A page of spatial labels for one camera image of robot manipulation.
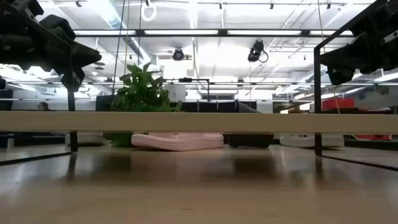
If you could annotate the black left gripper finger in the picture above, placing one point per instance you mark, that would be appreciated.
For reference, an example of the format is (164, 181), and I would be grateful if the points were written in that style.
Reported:
(73, 81)
(82, 59)

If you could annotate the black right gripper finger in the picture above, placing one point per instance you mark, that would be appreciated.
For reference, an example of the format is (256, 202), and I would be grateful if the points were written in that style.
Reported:
(340, 77)
(342, 59)

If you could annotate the pink slide sandal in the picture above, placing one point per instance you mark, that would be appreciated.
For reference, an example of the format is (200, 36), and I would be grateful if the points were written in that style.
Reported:
(177, 143)

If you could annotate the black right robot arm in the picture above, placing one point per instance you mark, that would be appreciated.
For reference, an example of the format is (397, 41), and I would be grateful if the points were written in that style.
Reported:
(390, 7)

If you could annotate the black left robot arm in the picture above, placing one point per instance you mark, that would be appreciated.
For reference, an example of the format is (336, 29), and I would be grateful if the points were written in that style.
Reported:
(28, 6)

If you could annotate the red crate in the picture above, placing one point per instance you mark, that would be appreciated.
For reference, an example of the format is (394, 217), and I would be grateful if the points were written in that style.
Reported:
(337, 104)

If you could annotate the person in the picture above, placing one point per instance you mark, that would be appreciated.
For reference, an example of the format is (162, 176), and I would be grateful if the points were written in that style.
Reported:
(43, 106)

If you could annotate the green artificial plant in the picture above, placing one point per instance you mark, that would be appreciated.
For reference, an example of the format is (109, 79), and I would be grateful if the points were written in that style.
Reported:
(140, 90)

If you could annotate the red low bin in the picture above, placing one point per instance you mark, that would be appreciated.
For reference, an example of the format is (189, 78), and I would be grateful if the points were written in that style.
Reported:
(373, 137)

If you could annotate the white box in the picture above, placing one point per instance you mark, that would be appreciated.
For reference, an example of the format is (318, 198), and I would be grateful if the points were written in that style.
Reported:
(175, 92)

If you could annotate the black plant pot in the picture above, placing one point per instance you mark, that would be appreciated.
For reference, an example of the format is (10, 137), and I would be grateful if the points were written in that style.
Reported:
(250, 140)

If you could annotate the black low partition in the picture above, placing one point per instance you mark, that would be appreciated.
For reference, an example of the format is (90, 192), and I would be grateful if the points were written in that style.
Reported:
(217, 106)

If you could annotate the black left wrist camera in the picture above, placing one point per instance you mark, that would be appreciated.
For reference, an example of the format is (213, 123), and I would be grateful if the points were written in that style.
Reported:
(57, 26)

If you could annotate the black ceiling-hung camera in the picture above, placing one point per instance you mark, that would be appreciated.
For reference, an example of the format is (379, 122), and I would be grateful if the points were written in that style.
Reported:
(178, 54)
(256, 51)

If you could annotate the black ceiling light rail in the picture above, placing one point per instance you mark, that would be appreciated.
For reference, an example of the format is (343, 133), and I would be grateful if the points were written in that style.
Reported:
(222, 32)

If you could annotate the black distant rig frame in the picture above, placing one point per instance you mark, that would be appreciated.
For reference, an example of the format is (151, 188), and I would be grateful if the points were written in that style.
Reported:
(207, 90)

